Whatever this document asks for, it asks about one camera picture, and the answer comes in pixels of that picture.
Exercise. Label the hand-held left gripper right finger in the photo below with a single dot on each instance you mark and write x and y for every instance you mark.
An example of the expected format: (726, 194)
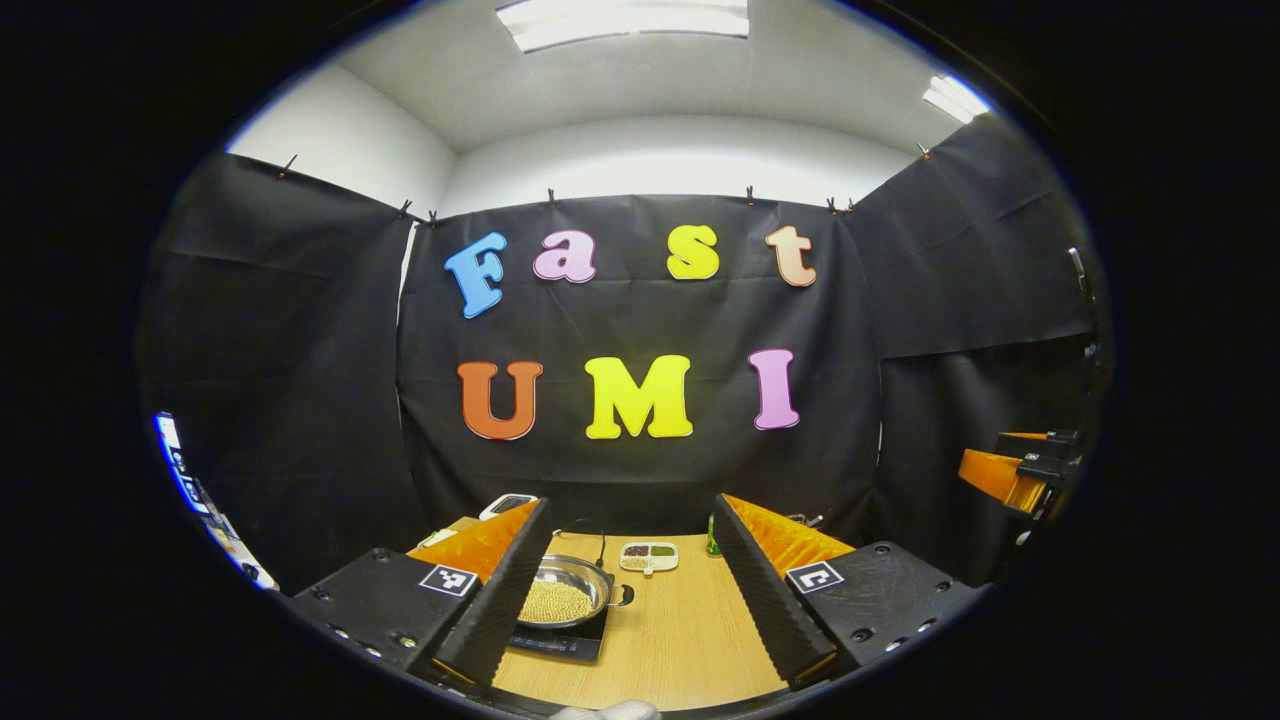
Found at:
(770, 600)

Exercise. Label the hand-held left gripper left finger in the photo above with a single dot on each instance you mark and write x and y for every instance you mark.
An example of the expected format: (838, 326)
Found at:
(495, 610)

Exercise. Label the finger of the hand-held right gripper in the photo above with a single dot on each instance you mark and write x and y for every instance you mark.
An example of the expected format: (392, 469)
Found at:
(995, 478)
(1050, 445)

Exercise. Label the black induction cooktop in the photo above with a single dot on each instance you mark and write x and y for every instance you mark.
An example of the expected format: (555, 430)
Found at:
(560, 645)

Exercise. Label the stainless steel pot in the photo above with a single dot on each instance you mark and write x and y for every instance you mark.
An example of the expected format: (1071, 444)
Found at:
(590, 575)

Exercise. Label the pile of soybeans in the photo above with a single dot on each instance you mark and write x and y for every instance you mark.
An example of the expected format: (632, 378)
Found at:
(558, 602)

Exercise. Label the green label drink bottle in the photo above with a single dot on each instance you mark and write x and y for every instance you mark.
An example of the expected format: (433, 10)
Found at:
(712, 545)

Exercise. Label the white sandwich plate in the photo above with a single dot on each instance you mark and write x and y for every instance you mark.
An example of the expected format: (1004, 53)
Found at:
(437, 537)

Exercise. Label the white toaster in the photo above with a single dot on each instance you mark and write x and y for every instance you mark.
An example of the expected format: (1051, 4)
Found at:
(505, 505)

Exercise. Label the white divided dish of beans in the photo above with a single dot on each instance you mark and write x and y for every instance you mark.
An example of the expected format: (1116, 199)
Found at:
(649, 565)

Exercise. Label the black backdrop cloth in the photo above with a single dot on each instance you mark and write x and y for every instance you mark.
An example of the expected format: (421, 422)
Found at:
(300, 350)

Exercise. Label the small ceiling light panel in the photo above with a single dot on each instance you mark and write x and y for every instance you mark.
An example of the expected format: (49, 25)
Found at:
(955, 98)

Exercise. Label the large ceiling light panel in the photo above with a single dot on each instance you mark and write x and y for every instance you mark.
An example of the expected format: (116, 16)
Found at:
(620, 20)

